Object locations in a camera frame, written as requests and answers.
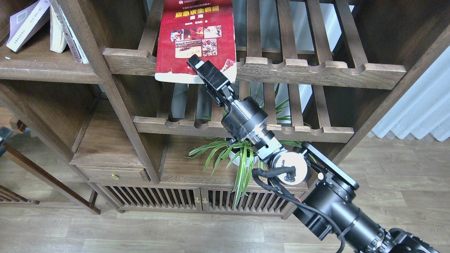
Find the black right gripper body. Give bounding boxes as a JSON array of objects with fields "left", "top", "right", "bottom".
[{"left": 195, "top": 61, "right": 283, "bottom": 158}]

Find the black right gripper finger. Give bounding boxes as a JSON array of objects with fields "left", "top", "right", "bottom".
[{"left": 187, "top": 54, "right": 205, "bottom": 71}]

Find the red cover book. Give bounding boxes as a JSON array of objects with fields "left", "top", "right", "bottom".
[{"left": 154, "top": 0, "right": 237, "bottom": 84}]

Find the green and black book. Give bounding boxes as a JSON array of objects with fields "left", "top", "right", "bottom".
[{"left": 50, "top": 6, "right": 67, "bottom": 53}]

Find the white and purple book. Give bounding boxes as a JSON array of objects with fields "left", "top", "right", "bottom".
[{"left": 6, "top": 0, "right": 51, "bottom": 52}]

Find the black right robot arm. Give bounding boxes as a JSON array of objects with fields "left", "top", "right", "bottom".
[{"left": 187, "top": 55, "right": 436, "bottom": 253}]

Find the green spider plant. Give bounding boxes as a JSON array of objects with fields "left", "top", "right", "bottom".
[{"left": 184, "top": 83, "right": 308, "bottom": 208}]

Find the white plant pot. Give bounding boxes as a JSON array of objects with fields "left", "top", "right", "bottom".
[{"left": 228, "top": 148, "right": 258, "bottom": 168}]

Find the dark wooden bookshelf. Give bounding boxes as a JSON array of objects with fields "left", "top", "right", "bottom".
[{"left": 1, "top": 0, "right": 449, "bottom": 219}]

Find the white book standing upright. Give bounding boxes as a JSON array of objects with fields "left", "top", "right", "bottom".
[{"left": 50, "top": 0, "right": 89, "bottom": 64}]

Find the white curtain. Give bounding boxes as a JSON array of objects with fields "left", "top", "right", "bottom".
[{"left": 369, "top": 48, "right": 450, "bottom": 141}]

